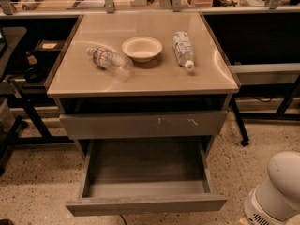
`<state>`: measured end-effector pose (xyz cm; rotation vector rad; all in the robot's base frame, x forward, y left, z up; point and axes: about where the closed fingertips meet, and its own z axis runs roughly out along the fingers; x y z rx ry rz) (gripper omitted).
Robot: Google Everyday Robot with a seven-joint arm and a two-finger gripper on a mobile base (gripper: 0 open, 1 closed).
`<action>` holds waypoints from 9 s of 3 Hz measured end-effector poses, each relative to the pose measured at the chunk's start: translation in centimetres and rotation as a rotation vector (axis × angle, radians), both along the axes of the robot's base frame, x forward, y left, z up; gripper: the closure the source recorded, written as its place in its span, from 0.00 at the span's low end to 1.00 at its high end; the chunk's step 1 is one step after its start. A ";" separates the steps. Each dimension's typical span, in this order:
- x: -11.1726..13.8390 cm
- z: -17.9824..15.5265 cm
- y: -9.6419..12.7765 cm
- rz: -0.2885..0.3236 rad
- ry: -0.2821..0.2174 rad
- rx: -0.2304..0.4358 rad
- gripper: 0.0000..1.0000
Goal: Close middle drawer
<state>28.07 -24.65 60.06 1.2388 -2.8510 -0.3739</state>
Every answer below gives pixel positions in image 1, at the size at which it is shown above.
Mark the grey drawer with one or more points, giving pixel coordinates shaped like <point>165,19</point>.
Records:
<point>142,124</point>
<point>149,175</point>

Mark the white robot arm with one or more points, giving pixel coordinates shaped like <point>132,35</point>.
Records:
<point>277,199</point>

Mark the grey drawer cabinet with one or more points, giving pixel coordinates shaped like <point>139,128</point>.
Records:
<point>78,86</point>

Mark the grey top drawer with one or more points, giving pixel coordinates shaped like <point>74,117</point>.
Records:
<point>142,124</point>

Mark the white paper bowl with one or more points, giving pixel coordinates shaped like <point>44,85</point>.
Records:
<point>142,49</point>

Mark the white labelled plastic bottle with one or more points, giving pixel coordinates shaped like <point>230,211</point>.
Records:
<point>184,51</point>

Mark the clear crumpled plastic bottle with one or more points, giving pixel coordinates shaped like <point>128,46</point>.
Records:
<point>119,65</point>

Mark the black box with label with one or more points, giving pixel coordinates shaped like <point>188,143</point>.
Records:
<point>50,45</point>

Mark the long lab bench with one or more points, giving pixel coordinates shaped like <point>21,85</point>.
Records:
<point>260,45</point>

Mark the black office chair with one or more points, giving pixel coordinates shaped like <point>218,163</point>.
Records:
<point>10,38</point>

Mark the dark shoe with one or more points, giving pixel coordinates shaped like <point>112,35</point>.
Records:
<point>4,222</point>

